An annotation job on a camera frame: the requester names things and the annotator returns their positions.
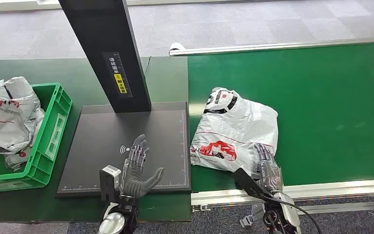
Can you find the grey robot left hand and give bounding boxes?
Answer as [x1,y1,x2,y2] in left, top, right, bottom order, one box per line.
[121,134,165,199]

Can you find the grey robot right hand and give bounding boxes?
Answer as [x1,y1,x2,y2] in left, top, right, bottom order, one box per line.
[254,143,284,194]

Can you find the white package with red print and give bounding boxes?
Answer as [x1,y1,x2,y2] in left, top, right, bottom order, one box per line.
[189,87,279,174]

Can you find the green conveyor belt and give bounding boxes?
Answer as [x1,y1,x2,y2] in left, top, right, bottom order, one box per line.
[187,41,374,194]

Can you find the small grey crumpled package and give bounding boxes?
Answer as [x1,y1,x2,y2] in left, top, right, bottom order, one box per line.
[4,108,46,172]

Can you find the white conveyor roller cap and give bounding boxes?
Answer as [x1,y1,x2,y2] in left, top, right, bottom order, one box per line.
[169,42,187,56]

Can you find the large grey crumpled package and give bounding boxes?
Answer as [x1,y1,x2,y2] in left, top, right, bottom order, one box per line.
[0,76,46,155]

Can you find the green plastic crate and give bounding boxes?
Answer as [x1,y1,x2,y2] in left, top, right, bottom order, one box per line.
[0,82,74,195]

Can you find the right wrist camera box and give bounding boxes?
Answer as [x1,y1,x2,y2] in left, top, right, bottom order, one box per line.
[233,167,272,200]

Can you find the black scanner base plate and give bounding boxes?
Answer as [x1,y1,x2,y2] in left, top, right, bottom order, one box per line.
[56,101,193,198]

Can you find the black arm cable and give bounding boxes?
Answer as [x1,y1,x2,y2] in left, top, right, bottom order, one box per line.
[269,196,322,234]

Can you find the wide aluminium conveyor rail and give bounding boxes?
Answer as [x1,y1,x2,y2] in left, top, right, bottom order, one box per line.
[190,178,374,215]

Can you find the thin aluminium conveyor rail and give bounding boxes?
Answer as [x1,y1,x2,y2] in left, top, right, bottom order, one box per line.
[169,36,374,58]

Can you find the black scanner post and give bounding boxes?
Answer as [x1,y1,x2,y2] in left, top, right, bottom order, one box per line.
[58,0,152,114]

